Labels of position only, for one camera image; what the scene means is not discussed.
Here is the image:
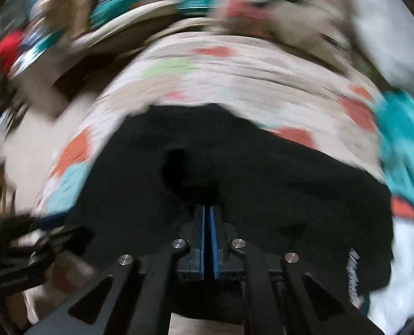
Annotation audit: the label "black pants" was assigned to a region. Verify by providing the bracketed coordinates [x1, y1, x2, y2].
[66, 104, 393, 300]

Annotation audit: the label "heart pattern quilt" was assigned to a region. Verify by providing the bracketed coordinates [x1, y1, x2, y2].
[35, 31, 414, 220]

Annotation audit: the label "white teal fleece blanket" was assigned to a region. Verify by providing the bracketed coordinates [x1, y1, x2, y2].
[367, 91, 414, 334]

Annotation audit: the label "grey padded cushion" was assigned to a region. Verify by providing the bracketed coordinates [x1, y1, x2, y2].
[68, 0, 182, 52]

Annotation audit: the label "red round object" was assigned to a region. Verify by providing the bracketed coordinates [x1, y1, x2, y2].
[0, 30, 24, 76]

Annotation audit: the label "white pillow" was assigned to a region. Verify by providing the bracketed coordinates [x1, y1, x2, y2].
[351, 0, 414, 95]

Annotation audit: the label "printed lady cushion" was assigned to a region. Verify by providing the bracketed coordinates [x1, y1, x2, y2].
[210, 0, 351, 72]

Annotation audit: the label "teal box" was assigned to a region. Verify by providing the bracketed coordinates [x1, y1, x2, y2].
[177, 0, 217, 16]

